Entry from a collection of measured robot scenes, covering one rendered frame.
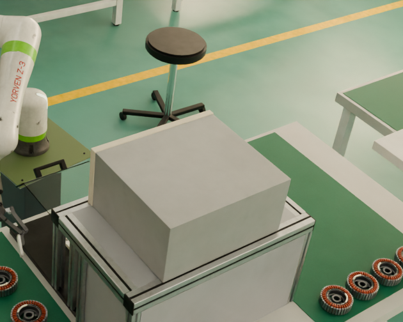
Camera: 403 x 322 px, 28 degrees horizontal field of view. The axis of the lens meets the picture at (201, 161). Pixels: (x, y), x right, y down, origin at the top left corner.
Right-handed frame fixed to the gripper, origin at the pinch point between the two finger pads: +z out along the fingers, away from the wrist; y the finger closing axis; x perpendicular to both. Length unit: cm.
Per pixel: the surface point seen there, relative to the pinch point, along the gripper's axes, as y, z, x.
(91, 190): -25.1, -8.2, 30.6
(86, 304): -20.5, 22.1, 14.4
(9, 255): -5.8, -3.7, -17.3
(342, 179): -143, -13, -20
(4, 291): -0.4, 10.1, -5.1
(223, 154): -62, -9, 48
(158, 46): -118, -127, -115
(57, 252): -15.9, 4.1, 10.2
